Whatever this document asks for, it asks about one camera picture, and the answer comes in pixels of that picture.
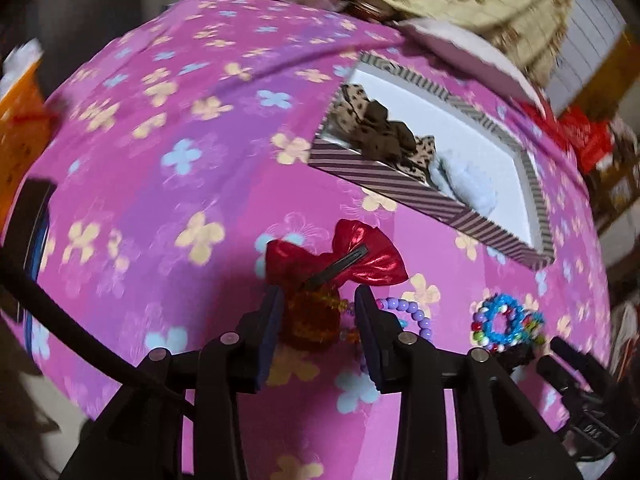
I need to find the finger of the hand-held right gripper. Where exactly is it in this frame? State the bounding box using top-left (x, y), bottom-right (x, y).
top-left (550, 336), bottom-right (612, 397)
top-left (536, 357), bottom-right (581, 408)

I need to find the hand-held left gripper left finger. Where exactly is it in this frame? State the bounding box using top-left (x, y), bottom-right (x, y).
top-left (60, 285), bottom-right (286, 480)

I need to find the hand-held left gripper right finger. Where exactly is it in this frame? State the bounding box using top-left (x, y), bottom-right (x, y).
top-left (354, 285), bottom-right (586, 480)

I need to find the black scrunchie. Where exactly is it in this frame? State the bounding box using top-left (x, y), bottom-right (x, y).
top-left (496, 342), bottom-right (540, 374)

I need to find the amber bead bracelet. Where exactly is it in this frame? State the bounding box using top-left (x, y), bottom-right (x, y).
top-left (277, 282), bottom-right (362, 352)

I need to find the purple bead bracelet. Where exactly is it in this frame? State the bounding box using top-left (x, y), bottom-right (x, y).
top-left (357, 297), bottom-right (432, 376)

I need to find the blue bead bracelet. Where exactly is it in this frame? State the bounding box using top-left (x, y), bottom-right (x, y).
top-left (481, 294), bottom-right (527, 347)

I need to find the multicolour bead bracelet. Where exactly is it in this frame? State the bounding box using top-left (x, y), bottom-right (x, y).
top-left (470, 300), bottom-right (547, 355)

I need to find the red shiny bow hair clip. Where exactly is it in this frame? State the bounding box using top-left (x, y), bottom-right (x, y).
top-left (264, 219), bottom-right (409, 292)

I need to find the striped cardboard box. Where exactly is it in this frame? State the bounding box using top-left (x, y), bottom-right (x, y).
top-left (307, 51), bottom-right (557, 271)

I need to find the pink floral bedsheet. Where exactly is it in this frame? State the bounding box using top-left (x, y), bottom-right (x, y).
top-left (0, 0), bottom-right (615, 480)

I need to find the light blue fluffy scrunchie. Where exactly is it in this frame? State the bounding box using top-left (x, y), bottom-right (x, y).
top-left (429, 150), bottom-right (499, 212)

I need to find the leopard print hair bow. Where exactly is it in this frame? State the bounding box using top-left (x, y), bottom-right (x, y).
top-left (340, 84), bottom-right (437, 182)

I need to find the brown dotted scrunchie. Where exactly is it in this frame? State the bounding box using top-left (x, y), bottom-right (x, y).
top-left (350, 97), bottom-right (420, 162)

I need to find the red shopping bag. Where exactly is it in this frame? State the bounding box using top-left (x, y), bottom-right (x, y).
top-left (557, 106), bottom-right (614, 172)

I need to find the red cloth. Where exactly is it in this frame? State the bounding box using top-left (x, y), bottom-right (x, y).
top-left (517, 100), bottom-right (567, 147)

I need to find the dark flat device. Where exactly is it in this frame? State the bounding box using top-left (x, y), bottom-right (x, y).
top-left (9, 177), bottom-right (59, 322)

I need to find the striped box lid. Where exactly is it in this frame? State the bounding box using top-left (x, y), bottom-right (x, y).
top-left (400, 17), bottom-right (544, 107)

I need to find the orange plastic basket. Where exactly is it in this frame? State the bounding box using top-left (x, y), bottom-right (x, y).
top-left (0, 60), bottom-right (54, 222)

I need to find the white crumpled item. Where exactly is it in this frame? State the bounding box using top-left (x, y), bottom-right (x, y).
top-left (0, 39), bottom-right (44, 87)

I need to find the grey cabinet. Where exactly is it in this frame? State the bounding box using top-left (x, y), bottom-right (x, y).
top-left (27, 0), bottom-right (193, 97)

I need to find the black cable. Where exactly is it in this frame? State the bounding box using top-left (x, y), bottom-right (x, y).
top-left (0, 247), bottom-right (199, 422)

